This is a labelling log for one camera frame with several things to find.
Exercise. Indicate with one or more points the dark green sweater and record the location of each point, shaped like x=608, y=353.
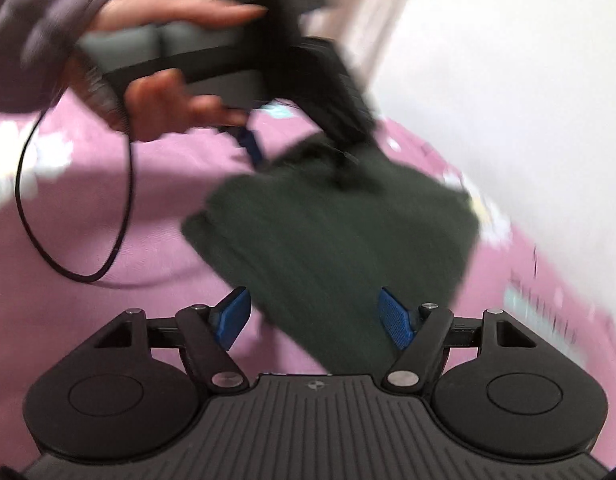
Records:
x=328, y=250

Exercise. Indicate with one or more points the beige curtain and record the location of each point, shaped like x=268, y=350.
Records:
x=382, y=5

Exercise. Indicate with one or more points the pink floral bed sheet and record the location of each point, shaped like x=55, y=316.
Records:
x=88, y=185

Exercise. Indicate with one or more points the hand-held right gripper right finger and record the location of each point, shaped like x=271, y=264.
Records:
x=395, y=317

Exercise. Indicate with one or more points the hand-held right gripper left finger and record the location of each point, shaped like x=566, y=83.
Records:
x=233, y=317

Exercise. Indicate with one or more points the person's left hand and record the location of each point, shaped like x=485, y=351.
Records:
x=158, y=105

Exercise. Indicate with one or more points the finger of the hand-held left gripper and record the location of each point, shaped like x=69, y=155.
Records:
x=251, y=146

